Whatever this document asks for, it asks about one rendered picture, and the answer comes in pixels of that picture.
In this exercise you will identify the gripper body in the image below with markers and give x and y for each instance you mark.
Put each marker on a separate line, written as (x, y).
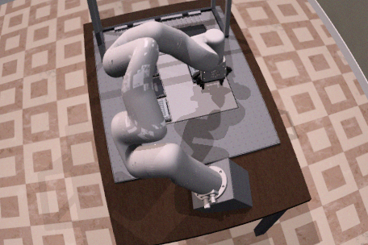
(217, 73)

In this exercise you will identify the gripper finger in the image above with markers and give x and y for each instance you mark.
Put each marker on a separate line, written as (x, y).
(228, 71)
(197, 77)

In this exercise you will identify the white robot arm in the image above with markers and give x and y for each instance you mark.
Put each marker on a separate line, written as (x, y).
(135, 57)

